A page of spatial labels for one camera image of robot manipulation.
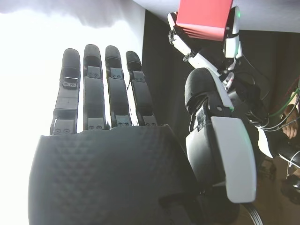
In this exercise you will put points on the person's hand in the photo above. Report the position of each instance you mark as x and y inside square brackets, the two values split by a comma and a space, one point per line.
[293, 131]

